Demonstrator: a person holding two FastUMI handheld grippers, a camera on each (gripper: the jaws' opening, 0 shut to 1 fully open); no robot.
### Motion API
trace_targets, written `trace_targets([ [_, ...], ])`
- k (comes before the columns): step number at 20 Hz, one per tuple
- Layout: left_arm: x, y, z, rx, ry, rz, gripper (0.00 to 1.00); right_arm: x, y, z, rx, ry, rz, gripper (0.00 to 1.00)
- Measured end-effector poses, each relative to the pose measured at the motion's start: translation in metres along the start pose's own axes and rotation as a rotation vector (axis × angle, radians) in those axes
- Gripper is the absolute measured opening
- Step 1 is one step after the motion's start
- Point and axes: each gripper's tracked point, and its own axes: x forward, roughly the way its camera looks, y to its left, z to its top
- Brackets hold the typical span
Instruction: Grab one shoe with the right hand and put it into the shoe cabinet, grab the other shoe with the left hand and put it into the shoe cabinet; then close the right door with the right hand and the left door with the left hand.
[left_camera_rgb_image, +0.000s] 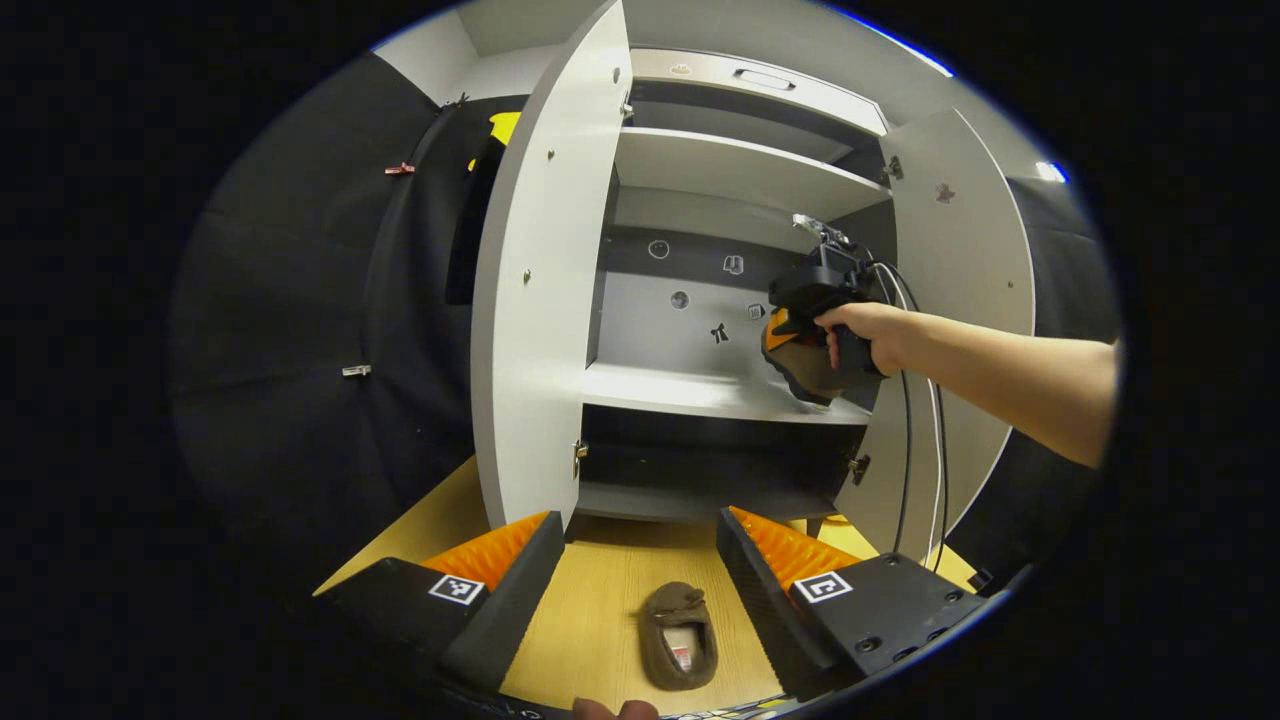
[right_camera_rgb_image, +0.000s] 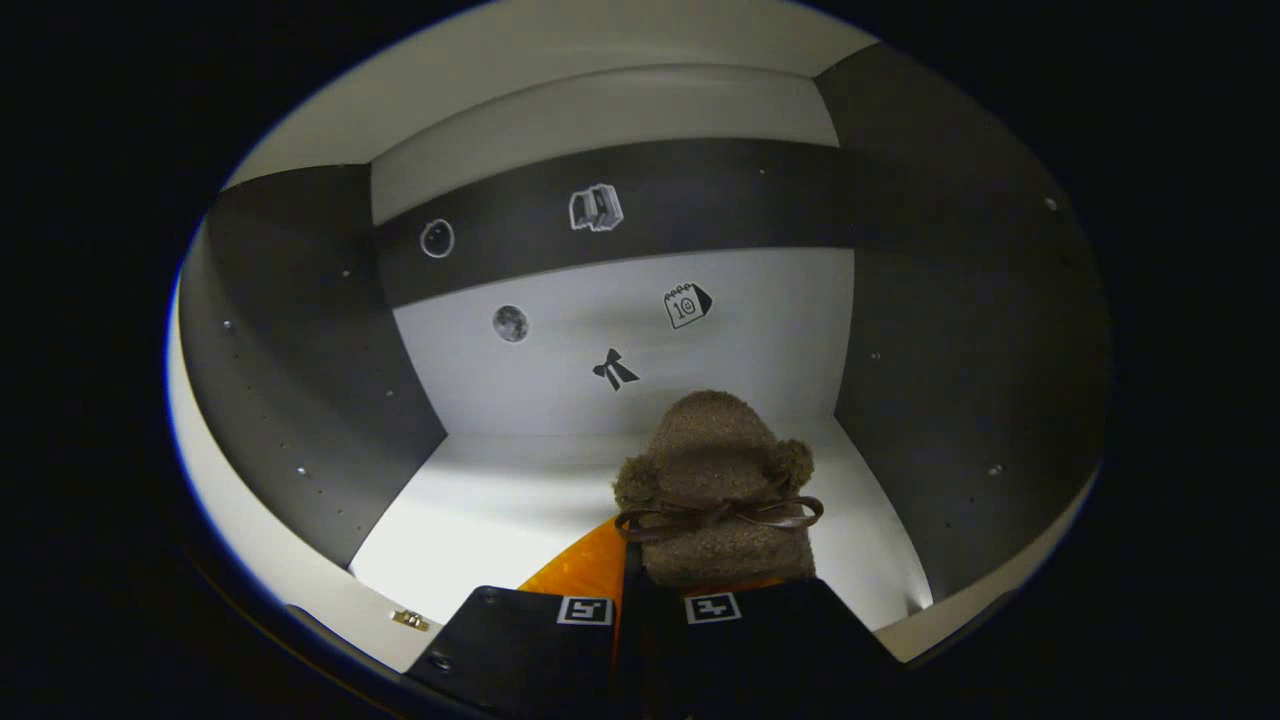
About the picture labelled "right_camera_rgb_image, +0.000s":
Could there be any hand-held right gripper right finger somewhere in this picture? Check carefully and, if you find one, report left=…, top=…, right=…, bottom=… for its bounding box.
left=640, top=578, right=906, bottom=720

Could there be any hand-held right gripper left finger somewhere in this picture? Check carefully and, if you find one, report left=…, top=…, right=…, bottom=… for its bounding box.
left=405, top=515, right=646, bottom=720

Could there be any white shoe cabinet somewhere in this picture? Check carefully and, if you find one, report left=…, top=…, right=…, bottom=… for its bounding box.
left=165, top=0, right=1116, bottom=691

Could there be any brown fuzzy shoe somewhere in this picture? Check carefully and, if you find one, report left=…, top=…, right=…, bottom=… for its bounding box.
left=612, top=390, right=825, bottom=589

